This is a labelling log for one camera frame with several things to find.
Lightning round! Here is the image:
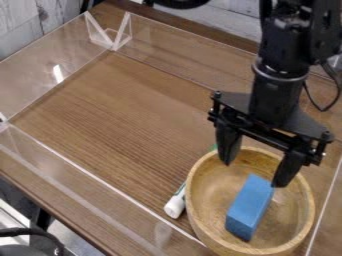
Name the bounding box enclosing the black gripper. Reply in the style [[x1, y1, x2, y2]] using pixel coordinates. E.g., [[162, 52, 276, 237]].
[[205, 63, 335, 189]]

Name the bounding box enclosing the blue rectangular block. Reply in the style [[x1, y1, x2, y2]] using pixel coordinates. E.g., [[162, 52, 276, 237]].
[[224, 174, 273, 241]]

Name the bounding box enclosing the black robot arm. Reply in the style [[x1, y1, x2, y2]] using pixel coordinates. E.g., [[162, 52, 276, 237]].
[[208, 0, 342, 188]]

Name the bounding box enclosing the white green marker pen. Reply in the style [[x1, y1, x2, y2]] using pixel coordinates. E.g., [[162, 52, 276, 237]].
[[162, 144, 217, 219]]

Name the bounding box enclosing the black metal table leg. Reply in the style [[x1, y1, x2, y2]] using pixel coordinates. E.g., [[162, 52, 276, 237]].
[[35, 208, 51, 231]]

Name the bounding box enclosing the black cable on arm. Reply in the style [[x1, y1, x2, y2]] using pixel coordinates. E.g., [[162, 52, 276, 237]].
[[301, 61, 342, 113]]

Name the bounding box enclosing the black cable bottom left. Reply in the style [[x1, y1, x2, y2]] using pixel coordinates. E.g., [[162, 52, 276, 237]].
[[0, 227, 63, 256]]

